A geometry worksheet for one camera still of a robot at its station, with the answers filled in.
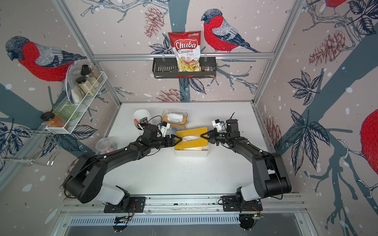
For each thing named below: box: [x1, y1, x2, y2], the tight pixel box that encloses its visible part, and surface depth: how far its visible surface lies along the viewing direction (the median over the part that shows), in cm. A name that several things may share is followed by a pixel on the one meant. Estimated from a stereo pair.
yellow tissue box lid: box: [174, 127, 209, 150], surface depth 85 cm
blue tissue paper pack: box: [169, 126, 186, 131], surface depth 102 cm
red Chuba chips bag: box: [168, 30, 202, 72], surface depth 83 cm
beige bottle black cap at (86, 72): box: [80, 64, 100, 89], surface depth 83 cm
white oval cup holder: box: [132, 109, 152, 136], surface depth 95 cm
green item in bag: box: [52, 100, 79, 121], surface depth 71 cm
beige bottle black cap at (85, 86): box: [75, 76, 96, 97], surface depth 78 cm
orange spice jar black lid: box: [40, 111, 70, 131], surface depth 63 cm
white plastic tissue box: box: [173, 142, 210, 157], surface depth 91 cm
